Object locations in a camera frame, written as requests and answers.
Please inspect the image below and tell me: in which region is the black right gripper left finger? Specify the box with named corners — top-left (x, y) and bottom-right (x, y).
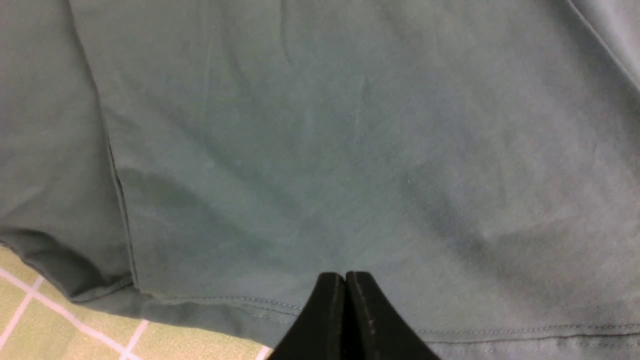
top-left (269, 272), bottom-right (346, 360)

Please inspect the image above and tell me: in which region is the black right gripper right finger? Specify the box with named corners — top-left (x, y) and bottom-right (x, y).
top-left (345, 271), bottom-right (440, 360)

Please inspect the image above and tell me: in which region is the green long-sleeve shirt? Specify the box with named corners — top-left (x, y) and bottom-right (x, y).
top-left (0, 0), bottom-right (640, 360)

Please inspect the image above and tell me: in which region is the green checkered tablecloth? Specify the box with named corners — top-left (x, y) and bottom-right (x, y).
top-left (0, 247), bottom-right (271, 360)

